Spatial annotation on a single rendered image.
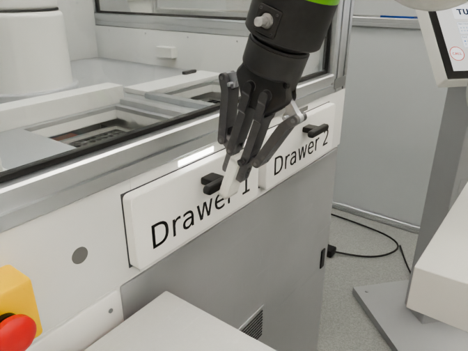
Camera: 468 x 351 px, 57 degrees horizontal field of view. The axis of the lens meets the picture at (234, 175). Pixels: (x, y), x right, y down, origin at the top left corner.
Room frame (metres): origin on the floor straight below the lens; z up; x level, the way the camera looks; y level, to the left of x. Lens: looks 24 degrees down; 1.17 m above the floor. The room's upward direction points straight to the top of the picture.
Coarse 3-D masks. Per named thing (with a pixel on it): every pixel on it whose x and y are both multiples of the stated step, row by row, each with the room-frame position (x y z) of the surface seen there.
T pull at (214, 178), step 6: (210, 174) 0.59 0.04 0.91; (216, 174) 0.59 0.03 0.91; (204, 180) 0.58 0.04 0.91; (210, 180) 0.57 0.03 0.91; (216, 180) 0.57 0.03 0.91; (222, 180) 0.57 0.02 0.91; (204, 186) 0.55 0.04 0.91; (210, 186) 0.55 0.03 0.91; (216, 186) 0.56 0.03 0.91; (204, 192) 0.55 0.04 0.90; (210, 192) 0.55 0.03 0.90
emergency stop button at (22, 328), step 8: (8, 320) 0.30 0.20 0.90; (16, 320) 0.30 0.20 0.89; (24, 320) 0.31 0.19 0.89; (32, 320) 0.31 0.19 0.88; (0, 328) 0.29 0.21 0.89; (8, 328) 0.30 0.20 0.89; (16, 328) 0.30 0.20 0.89; (24, 328) 0.30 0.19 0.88; (32, 328) 0.31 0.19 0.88; (0, 336) 0.29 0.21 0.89; (8, 336) 0.29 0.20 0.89; (16, 336) 0.30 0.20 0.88; (24, 336) 0.30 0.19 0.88; (32, 336) 0.31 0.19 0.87; (0, 344) 0.29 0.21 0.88; (8, 344) 0.29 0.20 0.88; (16, 344) 0.29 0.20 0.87; (24, 344) 0.30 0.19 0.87
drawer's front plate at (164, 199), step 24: (192, 168) 0.58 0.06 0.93; (216, 168) 0.61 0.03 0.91; (144, 192) 0.50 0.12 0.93; (168, 192) 0.53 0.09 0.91; (192, 192) 0.57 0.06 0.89; (216, 192) 0.61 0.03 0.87; (240, 192) 0.67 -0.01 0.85; (144, 216) 0.49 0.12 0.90; (168, 216) 0.53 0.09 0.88; (216, 216) 0.61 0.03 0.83; (144, 240) 0.49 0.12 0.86; (168, 240) 0.52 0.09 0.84; (144, 264) 0.49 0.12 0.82
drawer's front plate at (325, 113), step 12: (324, 108) 0.92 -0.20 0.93; (312, 120) 0.87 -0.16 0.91; (324, 120) 0.92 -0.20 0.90; (300, 132) 0.83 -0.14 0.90; (288, 144) 0.79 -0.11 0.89; (300, 144) 0.83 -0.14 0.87; (312, 144) 0.88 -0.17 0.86; (276, 156) 0.76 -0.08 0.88; (288, 156) 0.80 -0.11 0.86; (312, 156) 0.88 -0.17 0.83; (264, 168) 0.73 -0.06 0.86; (276, 168) 0.76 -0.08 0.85; (288, 168) 0.80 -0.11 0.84; (264, 180) 0.73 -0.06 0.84; (276, 180) 0.76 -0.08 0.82
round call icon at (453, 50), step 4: (448, 48) 1.13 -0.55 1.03; (452, 48) 1.13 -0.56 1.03; (456, 48) 1.14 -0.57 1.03; (460, 48) 1.14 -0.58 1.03; (452, 52) 1.13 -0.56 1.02; (456, 52) 1.13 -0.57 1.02; (460, 52) 1.13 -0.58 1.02; (464, 52) 1.13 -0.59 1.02; (452, 56) 1.12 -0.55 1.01; (456, 56) 1.12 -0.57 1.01; (460, 56) 1.12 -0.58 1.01; (464, 56) 1.12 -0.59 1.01; (452, 60) 1.11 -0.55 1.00; (456, 60) 1.11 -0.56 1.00; (460, 60) 1.11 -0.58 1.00; (464, 60) 1.12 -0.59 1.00
